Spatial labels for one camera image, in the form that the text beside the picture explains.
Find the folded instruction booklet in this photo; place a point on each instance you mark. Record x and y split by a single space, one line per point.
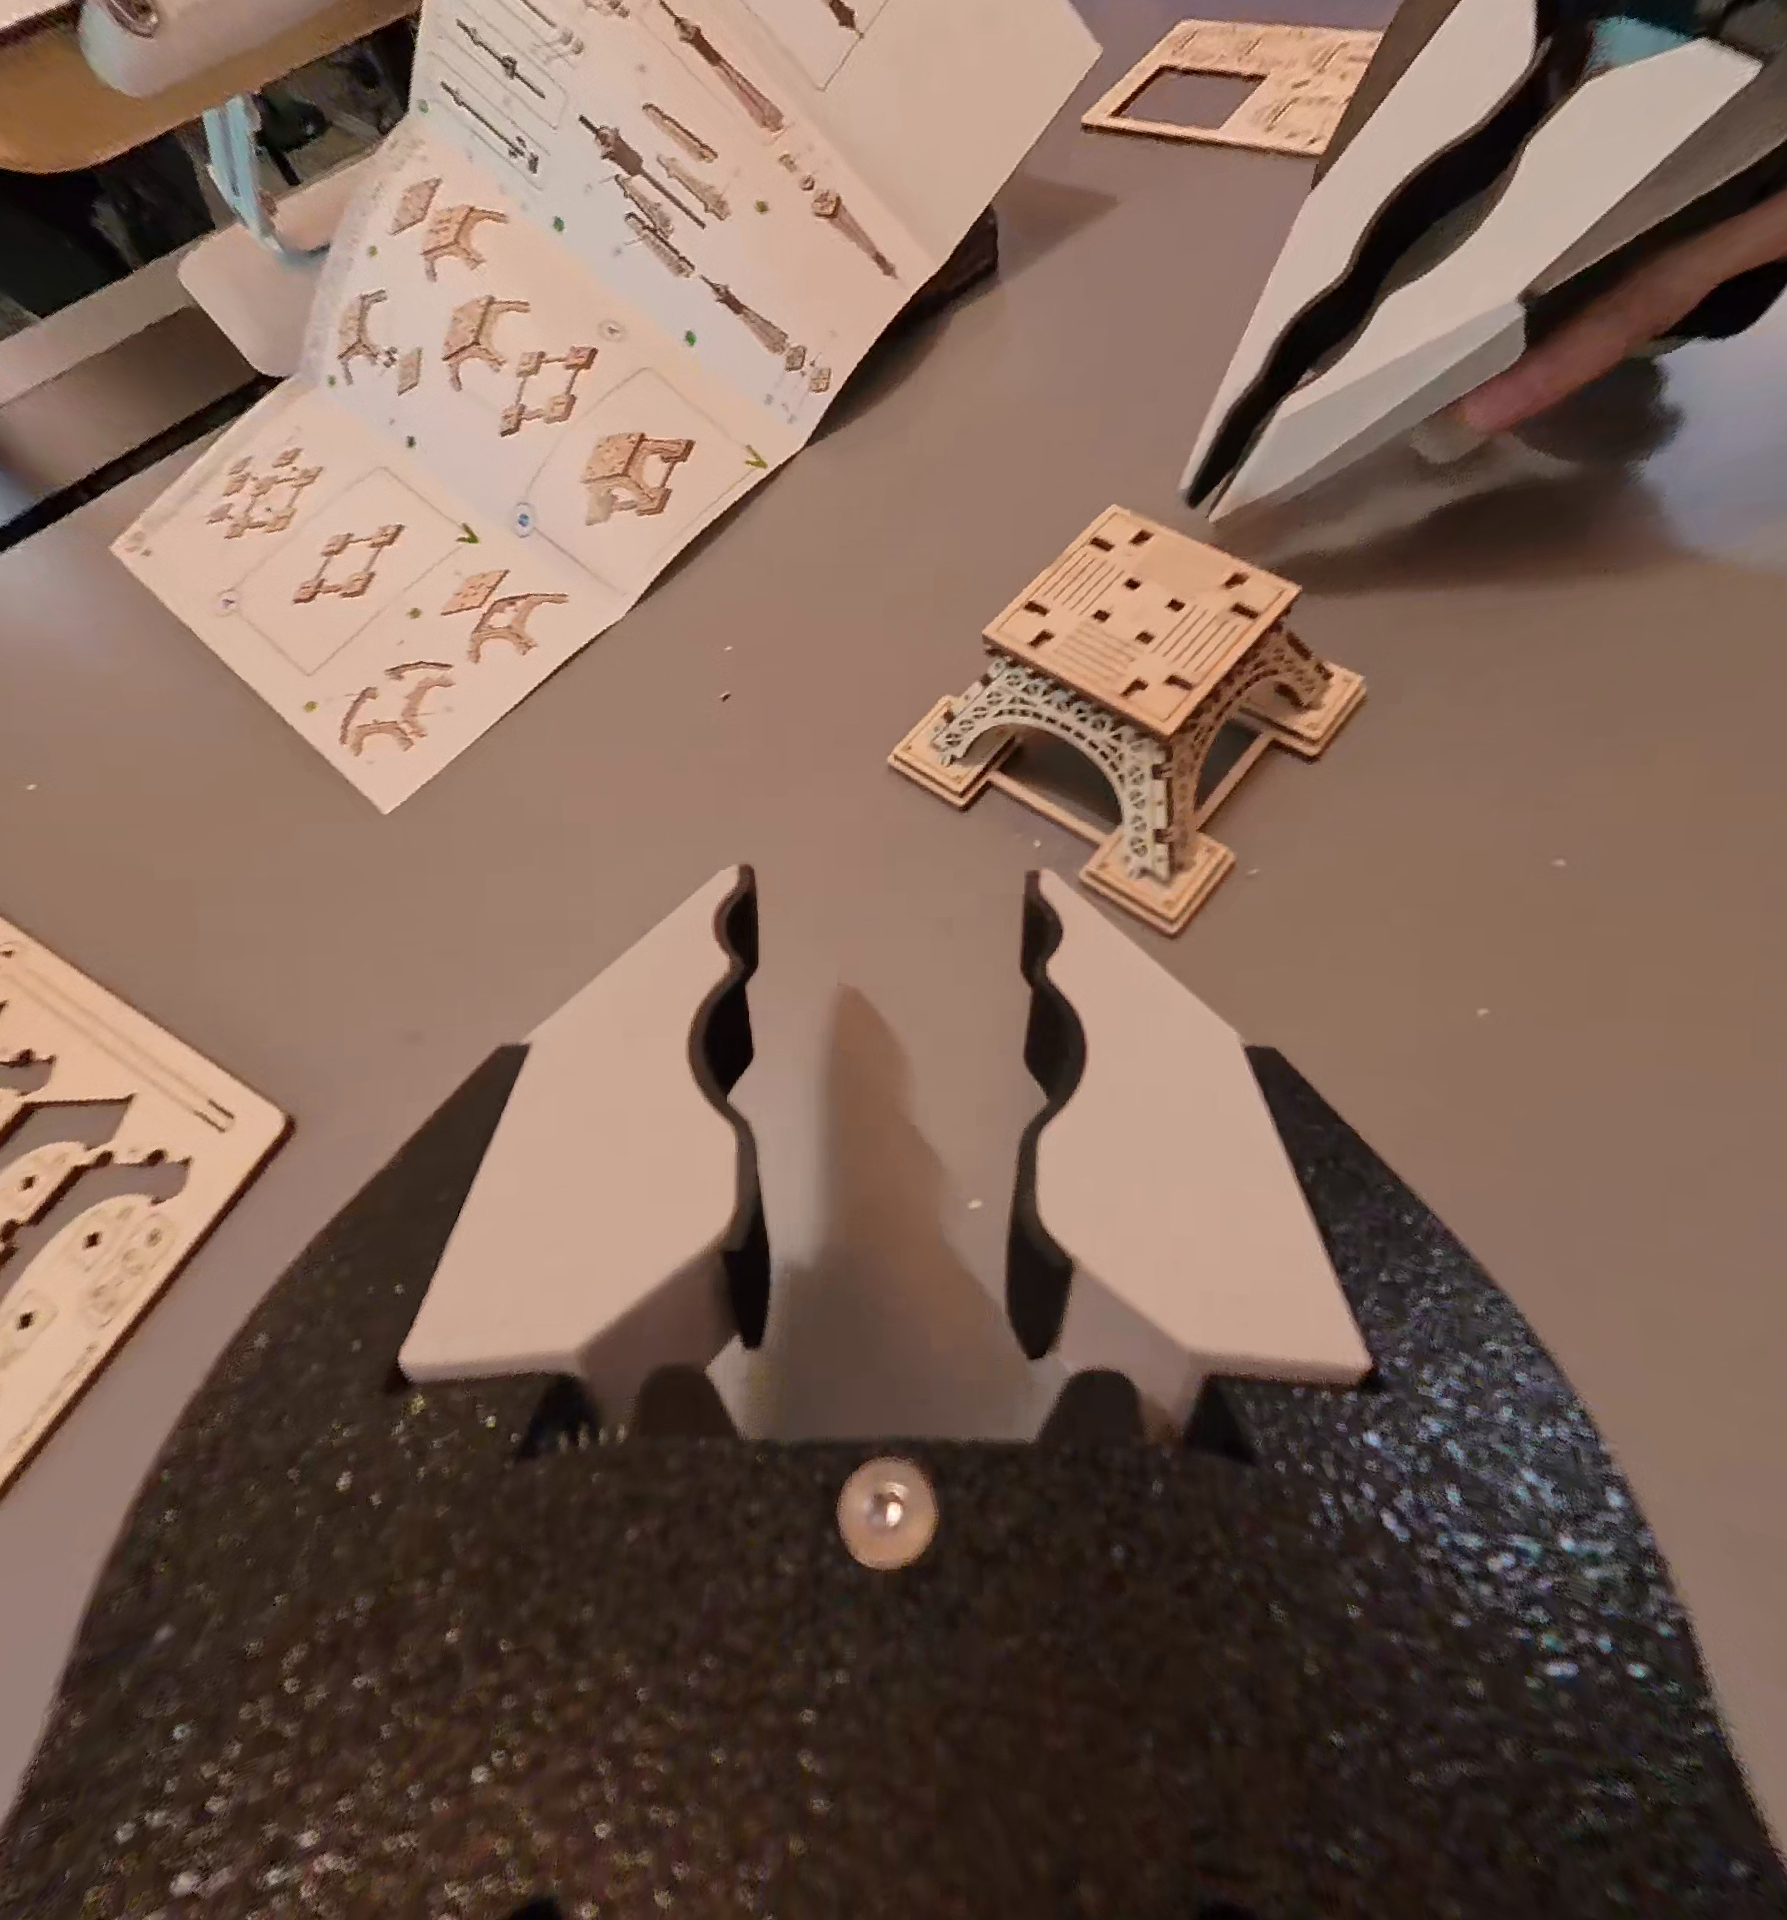
608 375

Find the wooden tower base model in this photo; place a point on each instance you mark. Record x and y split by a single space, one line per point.
1133 600

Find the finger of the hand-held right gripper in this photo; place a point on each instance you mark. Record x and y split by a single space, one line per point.
1507 240
1403 134

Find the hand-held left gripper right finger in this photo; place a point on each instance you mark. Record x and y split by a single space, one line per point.
1193 1201

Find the wooden puzzle sheet with arches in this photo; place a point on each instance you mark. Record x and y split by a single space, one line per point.
218 1124

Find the wooden puzzle sheet frame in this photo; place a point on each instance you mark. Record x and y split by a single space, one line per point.
1313 104

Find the person's right hand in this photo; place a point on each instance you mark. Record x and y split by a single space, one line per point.
1777 240

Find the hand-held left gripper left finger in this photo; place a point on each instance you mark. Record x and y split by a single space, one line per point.
578 1201

